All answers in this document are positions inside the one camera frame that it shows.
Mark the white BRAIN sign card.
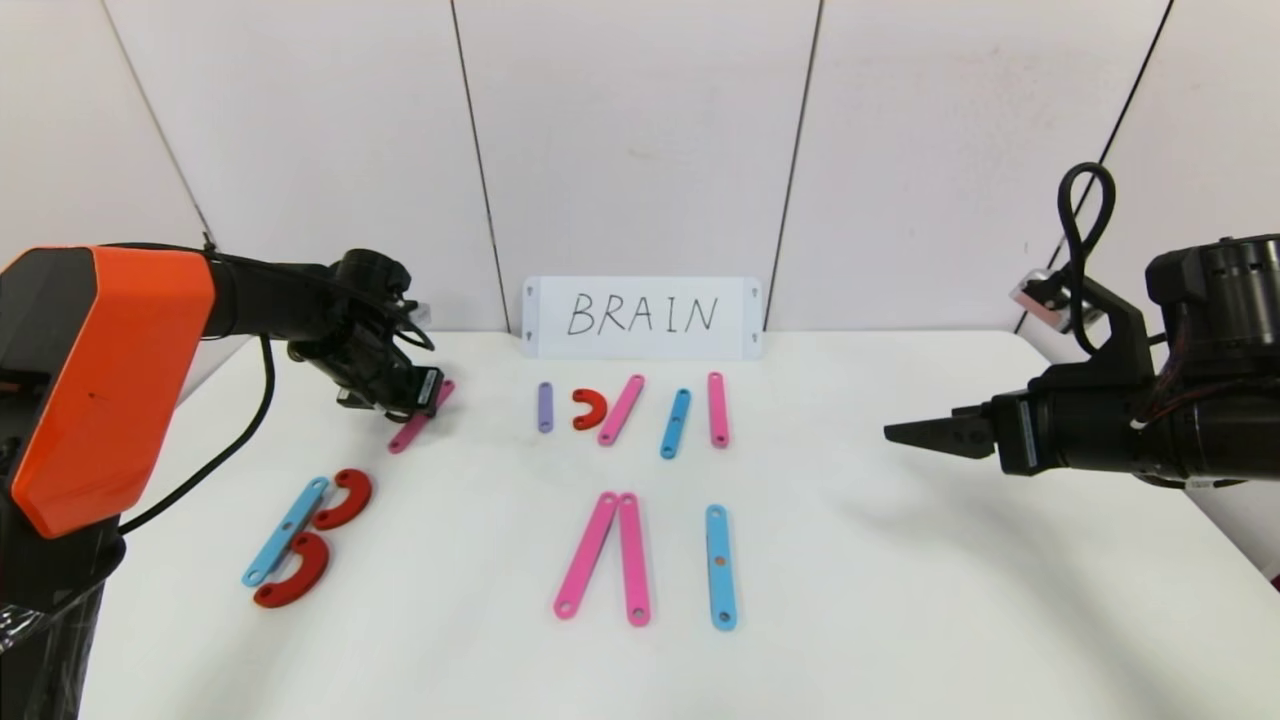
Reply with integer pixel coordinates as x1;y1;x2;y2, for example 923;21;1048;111
523;277;763;361

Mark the long pink bar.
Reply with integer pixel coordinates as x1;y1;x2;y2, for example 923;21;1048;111
387;379;457;455
598;374;646;447
617;493;652;627
554;491;620;619

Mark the long blue bar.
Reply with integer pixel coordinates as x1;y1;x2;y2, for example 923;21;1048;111
704;504;738;631
241;477;330;588

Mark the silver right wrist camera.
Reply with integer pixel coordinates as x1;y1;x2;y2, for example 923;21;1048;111
1010;268;1086;326

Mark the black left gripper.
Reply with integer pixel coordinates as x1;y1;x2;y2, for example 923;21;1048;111
384;365;445;419

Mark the black right camera mount bracket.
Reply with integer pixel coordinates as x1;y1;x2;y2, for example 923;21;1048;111
1060;278;1156;391

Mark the large red arc piece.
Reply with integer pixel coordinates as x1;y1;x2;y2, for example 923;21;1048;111
253;531;331;609
313;468;373;531

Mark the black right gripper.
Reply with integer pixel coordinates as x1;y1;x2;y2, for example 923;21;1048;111
883;387;1140;477

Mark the black looped right arm cable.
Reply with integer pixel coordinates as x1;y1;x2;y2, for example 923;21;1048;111
1058;162;1117;356

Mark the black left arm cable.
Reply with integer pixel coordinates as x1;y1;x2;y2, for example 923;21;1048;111
120;335;277;536

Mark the short blue bar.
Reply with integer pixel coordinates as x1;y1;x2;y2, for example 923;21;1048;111
660;388;692;460

